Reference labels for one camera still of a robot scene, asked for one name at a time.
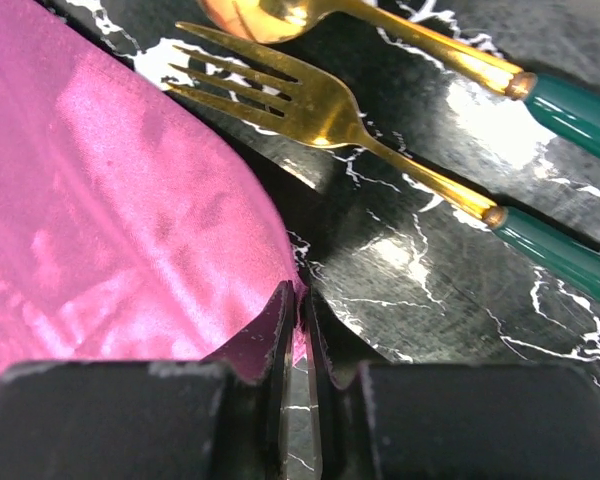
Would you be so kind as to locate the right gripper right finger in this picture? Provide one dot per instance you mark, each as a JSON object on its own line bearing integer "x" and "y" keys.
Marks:
{"x": 377, "y": 419}

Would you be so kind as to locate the purple satin napkin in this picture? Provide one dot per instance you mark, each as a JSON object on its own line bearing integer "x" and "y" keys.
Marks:
{"x": 128, "y": 229}

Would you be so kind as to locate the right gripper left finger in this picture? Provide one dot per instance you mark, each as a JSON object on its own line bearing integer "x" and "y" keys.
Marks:
{"x": 222, "y": 417}

